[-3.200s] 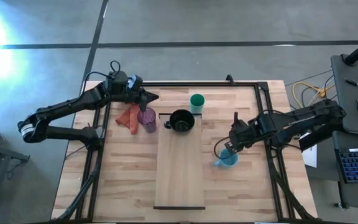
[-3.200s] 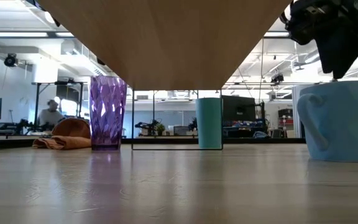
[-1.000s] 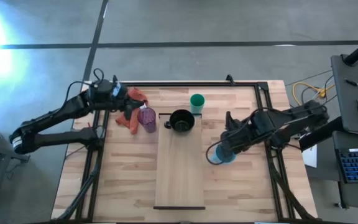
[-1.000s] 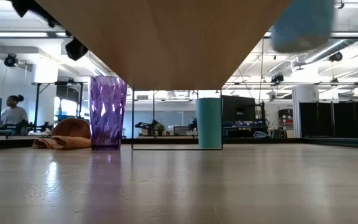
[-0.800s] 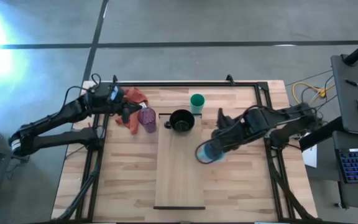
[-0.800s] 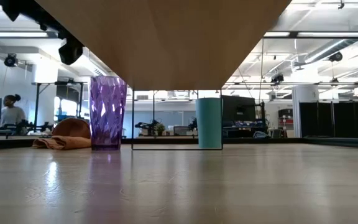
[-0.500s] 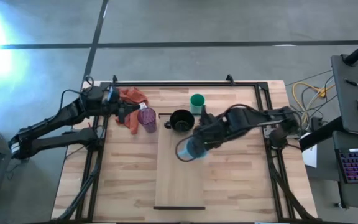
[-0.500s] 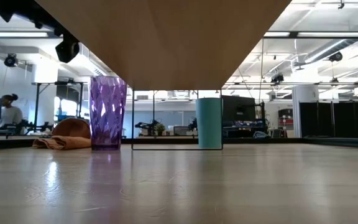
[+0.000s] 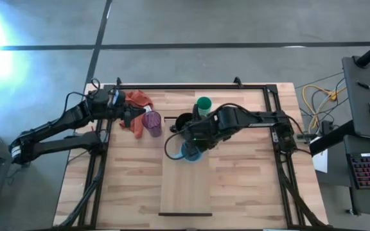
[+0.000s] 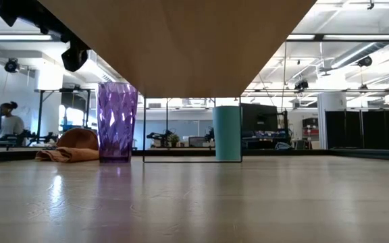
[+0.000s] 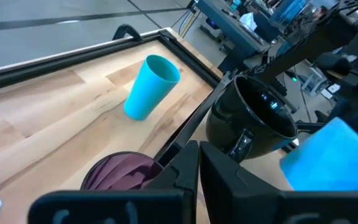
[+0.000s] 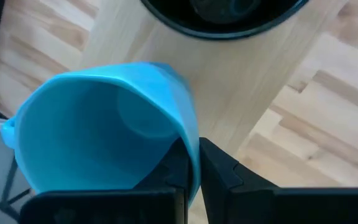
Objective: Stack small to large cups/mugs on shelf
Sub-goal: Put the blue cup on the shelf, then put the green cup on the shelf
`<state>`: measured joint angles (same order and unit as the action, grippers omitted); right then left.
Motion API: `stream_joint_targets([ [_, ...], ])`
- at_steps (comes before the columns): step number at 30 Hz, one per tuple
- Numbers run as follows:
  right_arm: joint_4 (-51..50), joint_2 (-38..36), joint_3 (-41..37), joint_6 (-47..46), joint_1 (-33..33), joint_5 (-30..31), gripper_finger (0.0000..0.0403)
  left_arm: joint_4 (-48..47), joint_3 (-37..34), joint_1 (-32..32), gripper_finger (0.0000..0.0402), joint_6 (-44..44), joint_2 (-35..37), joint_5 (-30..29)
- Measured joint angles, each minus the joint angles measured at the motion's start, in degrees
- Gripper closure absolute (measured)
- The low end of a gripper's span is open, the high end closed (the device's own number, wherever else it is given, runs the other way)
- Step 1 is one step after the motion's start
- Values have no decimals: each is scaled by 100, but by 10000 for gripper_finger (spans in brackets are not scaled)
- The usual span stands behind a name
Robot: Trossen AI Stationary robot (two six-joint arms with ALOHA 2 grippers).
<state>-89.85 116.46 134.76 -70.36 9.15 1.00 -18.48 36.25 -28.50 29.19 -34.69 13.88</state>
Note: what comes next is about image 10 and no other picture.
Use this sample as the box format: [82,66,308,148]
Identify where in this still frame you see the light wooden shelf board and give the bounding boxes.
[38,0,318,99]

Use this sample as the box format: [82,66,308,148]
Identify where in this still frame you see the black partition panels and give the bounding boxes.
[325,109,389,151]

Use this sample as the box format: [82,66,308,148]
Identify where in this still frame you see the large black screen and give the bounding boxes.
[240,103,279,133]

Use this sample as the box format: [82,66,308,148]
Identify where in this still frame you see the orange folded cloth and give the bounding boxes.
[34,146,100,164]

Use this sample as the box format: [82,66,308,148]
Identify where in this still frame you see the black ceiling camera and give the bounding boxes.
[357,55,373,68]
[4,57,20,74]
[294,79,309,92]

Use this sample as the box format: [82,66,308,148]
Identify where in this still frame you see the purple faceted plastic tumbler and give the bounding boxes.
[96,82,139,165]

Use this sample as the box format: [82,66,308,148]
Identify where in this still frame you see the person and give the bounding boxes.
[0,101,26,142]

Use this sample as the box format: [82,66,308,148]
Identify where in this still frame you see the small green potted plant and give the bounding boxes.
[169,133,181,149]

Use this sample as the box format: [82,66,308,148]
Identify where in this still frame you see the black metal table stand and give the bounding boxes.
[33,87,93,146]

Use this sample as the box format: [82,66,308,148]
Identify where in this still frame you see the brown rounded fabric object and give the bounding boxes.
[56,127,99,151]

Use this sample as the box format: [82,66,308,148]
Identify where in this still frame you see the teal cylindrical cup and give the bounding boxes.
[211,105,242,162]

